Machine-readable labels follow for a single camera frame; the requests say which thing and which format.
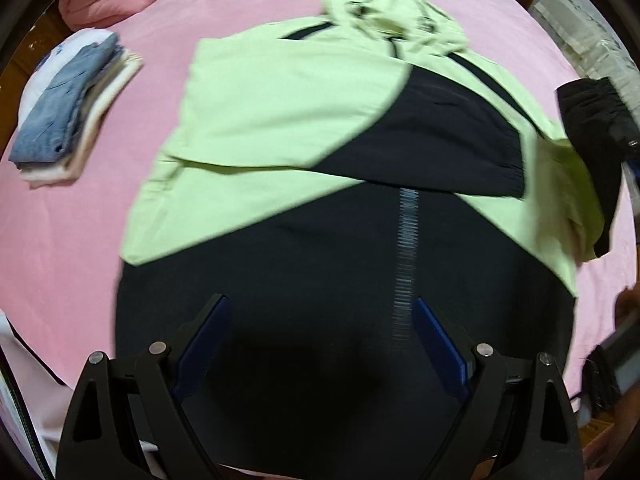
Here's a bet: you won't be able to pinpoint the brown wooden headboard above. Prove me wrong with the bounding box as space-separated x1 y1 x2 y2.
0 7 73 96

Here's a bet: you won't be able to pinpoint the white bed base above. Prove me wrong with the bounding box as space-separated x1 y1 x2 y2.
0 307 58 476

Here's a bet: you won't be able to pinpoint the dark blurred object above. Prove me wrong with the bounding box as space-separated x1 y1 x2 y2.
582 287 640 418

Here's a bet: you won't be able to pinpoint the green and black hooded jacket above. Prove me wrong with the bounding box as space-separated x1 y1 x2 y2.
114 0 628 478

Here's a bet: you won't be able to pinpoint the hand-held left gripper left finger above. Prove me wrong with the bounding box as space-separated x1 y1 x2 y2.
55 294 233 480

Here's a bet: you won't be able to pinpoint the folded blue jeans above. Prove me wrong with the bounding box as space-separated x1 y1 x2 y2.
9 32 123 166

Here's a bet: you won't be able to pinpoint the folded white printed shirt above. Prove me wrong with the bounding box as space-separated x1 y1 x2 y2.
20 29 113 117

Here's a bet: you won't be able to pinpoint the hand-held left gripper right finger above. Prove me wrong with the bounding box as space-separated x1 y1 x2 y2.
412 297 586 480

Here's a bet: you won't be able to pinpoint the folded cream clothes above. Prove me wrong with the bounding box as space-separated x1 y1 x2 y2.
20 49 144 191

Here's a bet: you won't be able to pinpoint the light green shirt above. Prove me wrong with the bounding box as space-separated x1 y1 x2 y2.
0 0 640 476

